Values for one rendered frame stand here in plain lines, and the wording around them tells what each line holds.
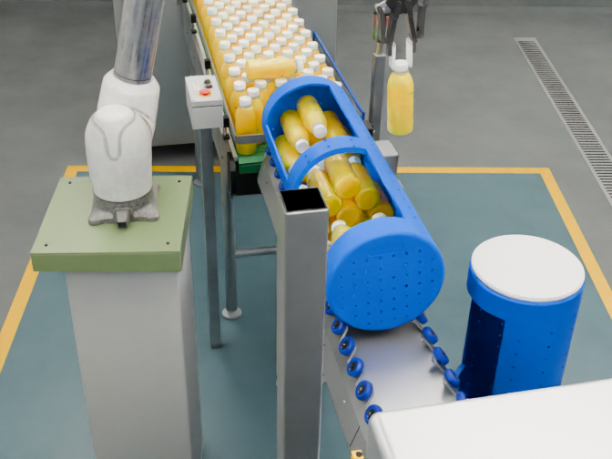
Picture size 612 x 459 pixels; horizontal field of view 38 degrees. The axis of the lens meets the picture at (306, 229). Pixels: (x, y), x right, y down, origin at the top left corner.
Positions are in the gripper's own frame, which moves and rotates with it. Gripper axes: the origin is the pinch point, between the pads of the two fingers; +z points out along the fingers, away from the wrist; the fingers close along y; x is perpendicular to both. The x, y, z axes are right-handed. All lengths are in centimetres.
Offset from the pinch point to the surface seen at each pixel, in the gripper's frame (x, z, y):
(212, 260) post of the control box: 64, 103, -50
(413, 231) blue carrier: -44, 22, -11
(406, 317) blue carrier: -46, 46, -13
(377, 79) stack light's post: 83, 49, 19
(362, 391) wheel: -66, 46, -29
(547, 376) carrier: -53, 69, 23
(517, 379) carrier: -52, 68, 15
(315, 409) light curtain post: -104, 6, -48
